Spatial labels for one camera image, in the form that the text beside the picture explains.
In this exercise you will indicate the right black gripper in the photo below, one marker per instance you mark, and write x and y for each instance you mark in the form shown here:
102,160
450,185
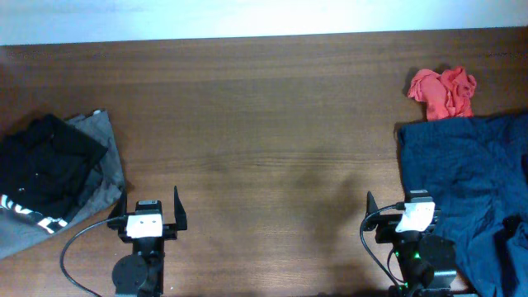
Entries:
388,225

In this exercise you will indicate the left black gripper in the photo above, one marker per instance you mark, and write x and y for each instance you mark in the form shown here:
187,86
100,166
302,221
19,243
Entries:
117,219

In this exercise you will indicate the navy blue shorts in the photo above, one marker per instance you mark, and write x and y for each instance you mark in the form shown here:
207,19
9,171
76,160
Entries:
475,169

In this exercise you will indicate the red mesh garment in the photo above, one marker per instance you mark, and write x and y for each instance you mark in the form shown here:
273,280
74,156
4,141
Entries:
445,95

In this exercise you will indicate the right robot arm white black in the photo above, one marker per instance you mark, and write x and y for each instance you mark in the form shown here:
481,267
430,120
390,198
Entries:
426,261

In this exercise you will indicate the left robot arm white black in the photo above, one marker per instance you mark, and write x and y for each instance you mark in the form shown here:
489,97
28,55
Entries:
142,272

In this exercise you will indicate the grey folded garment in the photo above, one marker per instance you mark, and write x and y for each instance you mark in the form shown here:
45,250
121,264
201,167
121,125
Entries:
18,233

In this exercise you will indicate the black folded garment white print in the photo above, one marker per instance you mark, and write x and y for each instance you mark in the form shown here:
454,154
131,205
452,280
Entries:
47,172

